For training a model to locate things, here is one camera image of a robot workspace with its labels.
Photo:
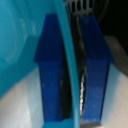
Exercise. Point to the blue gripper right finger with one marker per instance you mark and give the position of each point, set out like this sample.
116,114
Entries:
95,66

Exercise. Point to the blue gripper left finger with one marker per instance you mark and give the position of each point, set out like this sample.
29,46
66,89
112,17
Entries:
50,66

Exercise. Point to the blue plastic bowl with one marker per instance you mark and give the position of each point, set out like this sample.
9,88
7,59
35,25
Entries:
26,36

